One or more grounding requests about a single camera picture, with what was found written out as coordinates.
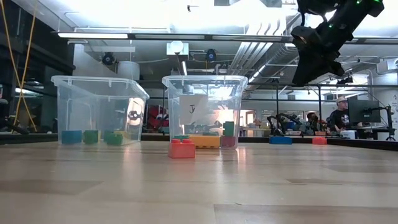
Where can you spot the black hanging camera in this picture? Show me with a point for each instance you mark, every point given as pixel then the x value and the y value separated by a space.
pixel 108 58
pixel 211 55

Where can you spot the black metal rack frame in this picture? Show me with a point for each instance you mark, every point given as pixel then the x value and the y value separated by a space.
pixel 319 102

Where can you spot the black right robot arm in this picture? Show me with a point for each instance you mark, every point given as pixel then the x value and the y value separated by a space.
pixel 351 12

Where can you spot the long orange toy block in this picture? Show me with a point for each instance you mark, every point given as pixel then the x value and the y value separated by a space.
pixel 205 142

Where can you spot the long green toy block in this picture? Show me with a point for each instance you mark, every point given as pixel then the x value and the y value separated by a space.
pixel 229 128

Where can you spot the silver ceiling duct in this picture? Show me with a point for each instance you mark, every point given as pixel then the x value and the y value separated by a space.
pixel 248 56

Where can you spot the bright light strip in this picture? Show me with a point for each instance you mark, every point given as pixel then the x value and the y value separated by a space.
pixel 77 35

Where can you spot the black overhead crossbar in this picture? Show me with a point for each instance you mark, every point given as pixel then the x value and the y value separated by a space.
pixel 168 36

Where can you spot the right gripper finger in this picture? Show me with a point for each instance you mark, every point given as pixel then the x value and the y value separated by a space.
pixel 314 67

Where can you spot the white paper label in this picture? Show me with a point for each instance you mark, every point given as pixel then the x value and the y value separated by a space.
pixel 199 101

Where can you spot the long red toy block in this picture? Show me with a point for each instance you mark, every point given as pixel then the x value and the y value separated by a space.
pixel 228 141

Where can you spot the white round ceiling fixture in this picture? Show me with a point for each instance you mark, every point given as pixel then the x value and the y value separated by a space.
pixel 176 47

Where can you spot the black computer monitor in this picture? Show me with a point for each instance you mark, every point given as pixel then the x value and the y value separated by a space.
pixel 363 111

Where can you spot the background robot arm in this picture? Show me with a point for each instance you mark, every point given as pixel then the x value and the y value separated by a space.
pixel 281 123

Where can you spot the long blue toy block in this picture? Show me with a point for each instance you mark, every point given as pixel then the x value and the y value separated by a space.
pixel 280 140

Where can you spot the tall blue toy block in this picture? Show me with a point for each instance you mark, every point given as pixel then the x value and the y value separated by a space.
pixel 71 137

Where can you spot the person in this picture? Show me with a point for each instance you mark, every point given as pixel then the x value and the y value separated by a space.
pixel 340 116
pixel 311 119

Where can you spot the clear plastic bin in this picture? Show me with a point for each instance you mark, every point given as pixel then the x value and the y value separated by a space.
pixel 93 79

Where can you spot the clear bin with paper label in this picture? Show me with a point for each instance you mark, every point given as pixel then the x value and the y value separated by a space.
pixel 202 78

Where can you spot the white cylinder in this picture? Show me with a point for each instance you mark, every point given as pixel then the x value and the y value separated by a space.
pixel 128 69

